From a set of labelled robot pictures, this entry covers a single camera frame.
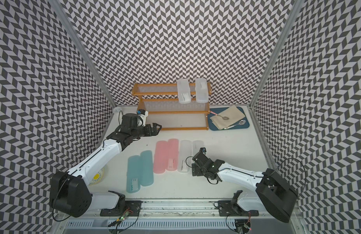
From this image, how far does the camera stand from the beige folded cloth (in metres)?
1.07

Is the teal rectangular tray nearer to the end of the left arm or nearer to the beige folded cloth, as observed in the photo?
the beige folded cloth

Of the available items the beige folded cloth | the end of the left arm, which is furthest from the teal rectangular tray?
the end of the left arm
